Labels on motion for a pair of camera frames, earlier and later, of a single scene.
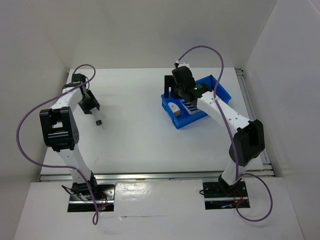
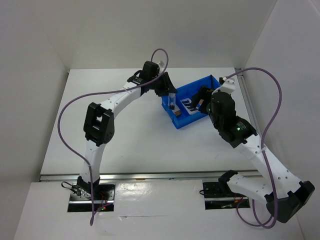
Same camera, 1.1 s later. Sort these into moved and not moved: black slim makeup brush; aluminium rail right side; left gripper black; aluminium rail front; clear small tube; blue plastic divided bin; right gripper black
Moved: clear small tube; left gripper black; right gripper black
Not moved: aluminium rail right side; black slim makeup brush; blue plastic divided bin; aluminium rail front
